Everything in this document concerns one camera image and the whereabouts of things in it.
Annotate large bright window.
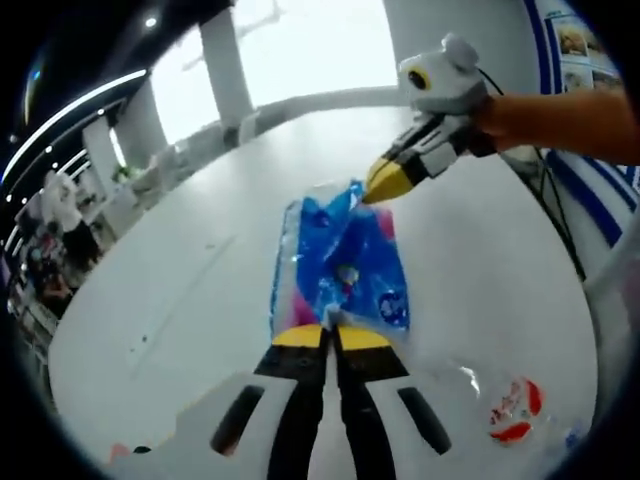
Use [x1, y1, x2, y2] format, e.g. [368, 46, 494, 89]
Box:
[149, 0, 401, 146]

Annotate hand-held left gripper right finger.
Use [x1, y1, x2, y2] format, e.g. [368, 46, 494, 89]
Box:
[332, 324, 482, 480]

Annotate potted green plant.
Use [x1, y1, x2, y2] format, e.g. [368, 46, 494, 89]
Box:
[111, 163, 142, 185]

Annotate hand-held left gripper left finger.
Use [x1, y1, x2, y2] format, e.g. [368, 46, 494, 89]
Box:
[164, 324, 331, 480]

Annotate blue plastic tissue packet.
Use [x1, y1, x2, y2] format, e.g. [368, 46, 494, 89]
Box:
[268, 178, 412, 337]

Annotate clear plastic water bottle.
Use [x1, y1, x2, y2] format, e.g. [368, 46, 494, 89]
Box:
[413, 363, 550, 447]

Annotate wall poster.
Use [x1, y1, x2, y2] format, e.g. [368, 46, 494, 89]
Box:
[523, 0, 640, 249]

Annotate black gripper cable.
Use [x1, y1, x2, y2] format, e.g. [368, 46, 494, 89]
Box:
[477, 67, 587, 282]

